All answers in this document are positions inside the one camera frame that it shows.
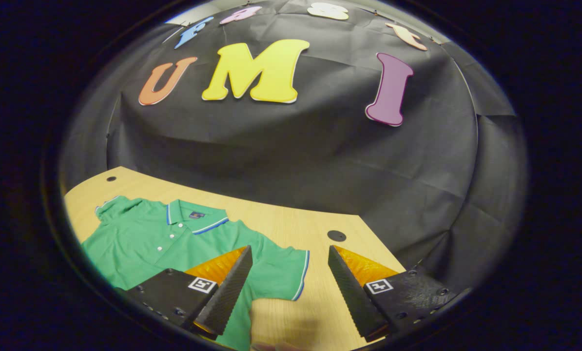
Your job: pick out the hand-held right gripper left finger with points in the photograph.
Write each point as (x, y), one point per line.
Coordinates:
(227, 297)

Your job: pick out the black backdrop cloth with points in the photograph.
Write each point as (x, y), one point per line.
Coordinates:
(296, 161)

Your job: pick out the green T-shirt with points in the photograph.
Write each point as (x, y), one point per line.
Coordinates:
(140, 243)

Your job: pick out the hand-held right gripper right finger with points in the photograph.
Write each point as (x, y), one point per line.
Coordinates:
(357, 302)

